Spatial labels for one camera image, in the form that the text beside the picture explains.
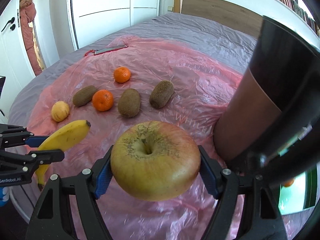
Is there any green tray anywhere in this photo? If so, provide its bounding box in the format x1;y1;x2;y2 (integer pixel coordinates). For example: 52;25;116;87
272;165;319;216

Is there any yellow banana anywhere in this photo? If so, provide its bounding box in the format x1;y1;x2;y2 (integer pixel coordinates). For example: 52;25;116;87
35;120;91;191

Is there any round yellow scarred fruit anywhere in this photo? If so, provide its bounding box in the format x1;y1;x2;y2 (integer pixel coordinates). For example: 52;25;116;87
51;101;70;122

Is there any large brown kiwi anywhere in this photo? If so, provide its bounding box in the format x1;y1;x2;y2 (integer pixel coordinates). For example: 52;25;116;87
72;85;98;107

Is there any orange mandarin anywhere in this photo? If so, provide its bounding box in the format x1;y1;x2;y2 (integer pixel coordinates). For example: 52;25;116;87
92;89;114;112
113;67;131;83

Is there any steel black electric kettle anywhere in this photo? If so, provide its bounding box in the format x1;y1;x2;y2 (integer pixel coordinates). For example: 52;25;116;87
213;16;319;186

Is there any large red-green apple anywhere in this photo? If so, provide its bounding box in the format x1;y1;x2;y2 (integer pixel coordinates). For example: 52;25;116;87
111;121;201;202

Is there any person in pink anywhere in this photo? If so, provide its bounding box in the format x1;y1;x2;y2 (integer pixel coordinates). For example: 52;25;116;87
20;0;42;76

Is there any pink plastic sheet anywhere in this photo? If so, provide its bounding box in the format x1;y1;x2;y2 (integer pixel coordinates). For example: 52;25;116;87
27;35;257;239

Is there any white wardrobe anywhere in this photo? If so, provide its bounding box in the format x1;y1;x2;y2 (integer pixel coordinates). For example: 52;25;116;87
68;0;159;49

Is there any grey purple bedspread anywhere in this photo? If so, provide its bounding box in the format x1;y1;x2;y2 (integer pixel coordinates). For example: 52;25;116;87
9;13;256;177

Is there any wooden headboard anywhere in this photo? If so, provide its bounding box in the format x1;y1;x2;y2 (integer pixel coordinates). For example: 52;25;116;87
173;0;263;38

